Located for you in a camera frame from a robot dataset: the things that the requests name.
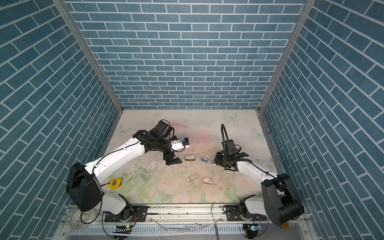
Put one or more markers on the red white staple box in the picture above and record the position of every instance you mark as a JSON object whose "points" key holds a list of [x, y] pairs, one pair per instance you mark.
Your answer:
{"points": [[207, 180]]}

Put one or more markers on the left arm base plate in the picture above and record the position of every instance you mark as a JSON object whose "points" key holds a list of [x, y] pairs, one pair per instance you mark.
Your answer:
{"points": [[133, 214]]}

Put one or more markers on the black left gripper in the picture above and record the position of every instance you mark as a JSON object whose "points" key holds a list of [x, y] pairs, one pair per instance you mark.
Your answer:
{"points": [[168, 156]]}

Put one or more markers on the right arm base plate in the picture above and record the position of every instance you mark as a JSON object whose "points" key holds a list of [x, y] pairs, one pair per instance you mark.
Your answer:
{"points": [[236, 213]]}

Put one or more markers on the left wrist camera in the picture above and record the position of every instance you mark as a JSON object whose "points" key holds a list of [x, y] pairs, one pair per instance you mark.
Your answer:
{"points": [[179, 145]]}

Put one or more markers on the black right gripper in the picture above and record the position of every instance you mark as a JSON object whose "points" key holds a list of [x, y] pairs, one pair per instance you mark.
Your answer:
{"points": [[217, 160]]}

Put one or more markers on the brown white plush toy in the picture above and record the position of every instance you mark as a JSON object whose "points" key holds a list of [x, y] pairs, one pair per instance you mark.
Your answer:
{"points": [[285, 226]]}

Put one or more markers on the yellow tape measure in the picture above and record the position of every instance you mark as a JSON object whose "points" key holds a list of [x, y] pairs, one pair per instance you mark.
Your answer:
{"points": [[116, 183]]}

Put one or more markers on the green circuit board right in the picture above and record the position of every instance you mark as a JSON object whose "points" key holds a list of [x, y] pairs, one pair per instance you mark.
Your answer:
{"points": [[252, 230]]}

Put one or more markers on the aluminium front rail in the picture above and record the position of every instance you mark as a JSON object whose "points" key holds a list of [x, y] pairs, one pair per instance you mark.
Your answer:
{"points": [[182, 214]]}

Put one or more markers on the clear tape roll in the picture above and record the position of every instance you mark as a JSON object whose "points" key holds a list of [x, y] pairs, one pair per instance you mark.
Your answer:
{"points": [[75, 221]]}

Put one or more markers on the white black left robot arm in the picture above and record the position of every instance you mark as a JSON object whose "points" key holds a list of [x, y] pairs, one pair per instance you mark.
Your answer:
{"points": [[84, 181]]}

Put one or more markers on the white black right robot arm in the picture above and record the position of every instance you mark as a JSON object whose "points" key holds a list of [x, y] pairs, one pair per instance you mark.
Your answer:
{"points": [[280, 201]]}

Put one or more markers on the light blue stapler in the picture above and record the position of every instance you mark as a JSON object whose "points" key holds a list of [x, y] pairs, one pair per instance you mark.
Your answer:
{"points": [[207, 161]]}

